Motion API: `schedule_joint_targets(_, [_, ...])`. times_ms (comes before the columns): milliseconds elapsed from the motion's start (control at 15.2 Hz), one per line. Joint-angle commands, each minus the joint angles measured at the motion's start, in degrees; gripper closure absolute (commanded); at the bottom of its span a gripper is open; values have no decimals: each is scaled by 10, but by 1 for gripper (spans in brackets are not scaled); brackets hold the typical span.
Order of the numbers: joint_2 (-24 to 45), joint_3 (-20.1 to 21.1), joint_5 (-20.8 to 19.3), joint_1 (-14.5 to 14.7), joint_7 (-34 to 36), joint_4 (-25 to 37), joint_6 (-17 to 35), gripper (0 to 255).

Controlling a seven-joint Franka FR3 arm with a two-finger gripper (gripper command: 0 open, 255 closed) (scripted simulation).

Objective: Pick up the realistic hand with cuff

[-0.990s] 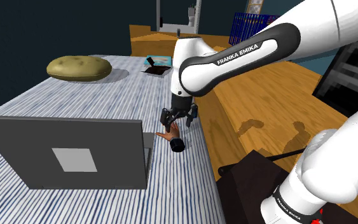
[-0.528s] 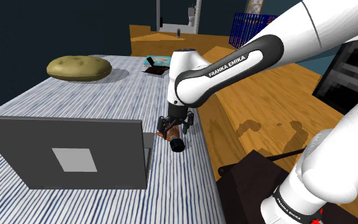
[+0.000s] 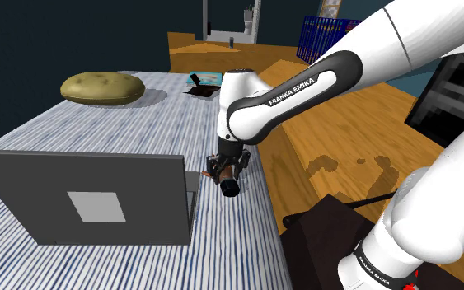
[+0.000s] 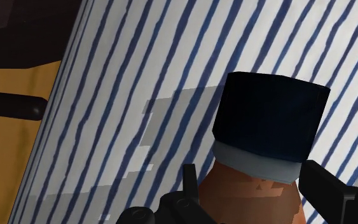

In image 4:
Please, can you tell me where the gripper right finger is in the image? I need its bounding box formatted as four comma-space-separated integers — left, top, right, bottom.
298, 159, 358, 224

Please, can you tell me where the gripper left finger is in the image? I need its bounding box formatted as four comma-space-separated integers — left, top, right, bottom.
116, 163, 217, 224

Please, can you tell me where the brown bottle with dark blue cap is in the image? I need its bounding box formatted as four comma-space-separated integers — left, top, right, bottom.
197, 71, 331, 224

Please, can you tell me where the orange cabinet with black handle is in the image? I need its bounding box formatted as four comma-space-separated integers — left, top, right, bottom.
0, 60, 62, 224

